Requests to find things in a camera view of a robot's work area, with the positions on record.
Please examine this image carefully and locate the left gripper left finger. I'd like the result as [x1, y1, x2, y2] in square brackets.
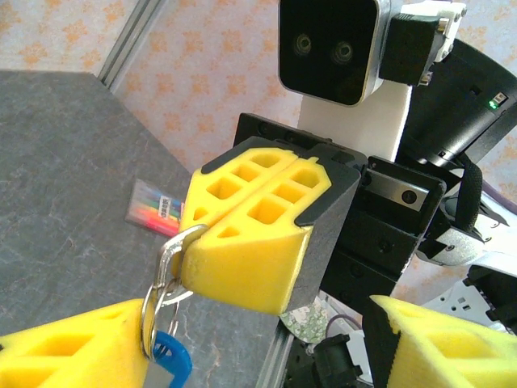
[0, 297, 150, 388]

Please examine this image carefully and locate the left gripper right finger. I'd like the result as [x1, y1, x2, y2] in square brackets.
[363, 293, 517, 388]

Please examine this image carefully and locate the metal keyring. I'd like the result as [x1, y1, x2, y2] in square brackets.
[138, 278, 182, 361]

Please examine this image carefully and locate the blue key tag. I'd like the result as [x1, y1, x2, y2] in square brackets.
[143, 330, 194, 388]

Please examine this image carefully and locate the colour marker pack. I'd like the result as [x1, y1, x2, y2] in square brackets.
[124, 179, 187, 238]

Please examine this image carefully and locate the green floral plate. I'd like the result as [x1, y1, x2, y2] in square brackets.
[278, 301, 328, 344]

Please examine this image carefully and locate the aluminium side rail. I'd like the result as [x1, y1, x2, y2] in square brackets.
[258, 323, 300, 388]

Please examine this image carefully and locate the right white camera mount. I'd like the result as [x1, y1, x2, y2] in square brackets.
[301, 2, 468, 162]

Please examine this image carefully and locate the aluminium frame post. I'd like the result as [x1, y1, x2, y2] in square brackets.
[96, 0, 174, 94]

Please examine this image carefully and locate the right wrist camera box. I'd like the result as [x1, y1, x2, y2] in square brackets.
[277, 0, 392, 108]

